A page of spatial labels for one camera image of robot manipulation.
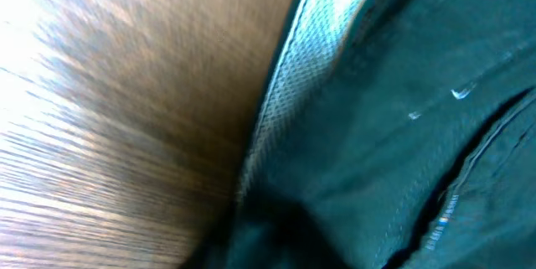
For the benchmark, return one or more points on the black shorts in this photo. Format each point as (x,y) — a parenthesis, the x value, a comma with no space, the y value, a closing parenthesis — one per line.
(418,151)

